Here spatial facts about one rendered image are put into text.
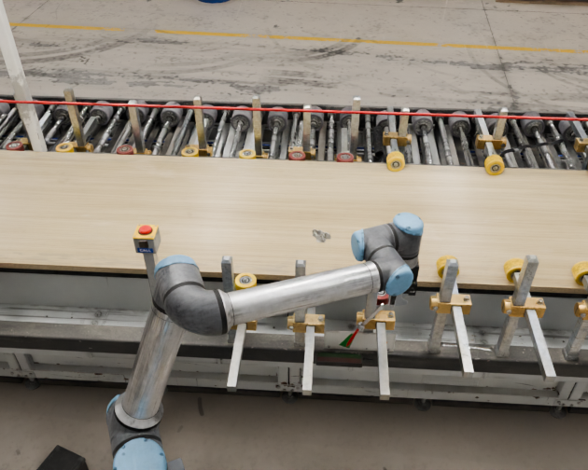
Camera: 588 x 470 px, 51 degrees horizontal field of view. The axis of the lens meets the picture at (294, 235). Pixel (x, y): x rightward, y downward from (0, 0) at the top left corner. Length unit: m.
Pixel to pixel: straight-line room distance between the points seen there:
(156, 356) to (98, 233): 0.95
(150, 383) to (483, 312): 1.35
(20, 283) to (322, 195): 1.31
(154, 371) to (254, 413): 1.25
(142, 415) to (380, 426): 1.36
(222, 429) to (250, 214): 1.02
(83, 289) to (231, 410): 0.92
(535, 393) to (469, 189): 0.97
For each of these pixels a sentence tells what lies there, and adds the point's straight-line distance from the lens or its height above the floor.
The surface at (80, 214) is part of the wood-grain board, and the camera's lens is 2.75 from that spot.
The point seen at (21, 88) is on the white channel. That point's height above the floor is 1.23.
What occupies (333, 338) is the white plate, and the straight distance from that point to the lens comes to 2.29.
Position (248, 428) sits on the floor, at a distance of 2.98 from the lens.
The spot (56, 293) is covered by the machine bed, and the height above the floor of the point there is 0.69.
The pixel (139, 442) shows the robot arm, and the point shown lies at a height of 0.87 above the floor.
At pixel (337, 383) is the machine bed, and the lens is 2.91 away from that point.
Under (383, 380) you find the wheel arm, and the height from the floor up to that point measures 0.86.
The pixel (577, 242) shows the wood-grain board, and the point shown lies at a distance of 2.70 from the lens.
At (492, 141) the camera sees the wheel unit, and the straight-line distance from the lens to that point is 3.10.
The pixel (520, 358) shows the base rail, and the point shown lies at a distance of 2.45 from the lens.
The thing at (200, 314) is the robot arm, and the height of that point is 1.39.
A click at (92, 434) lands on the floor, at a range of 3.09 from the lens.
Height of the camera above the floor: 2.51
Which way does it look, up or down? 40 degrees down
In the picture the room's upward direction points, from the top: straight up
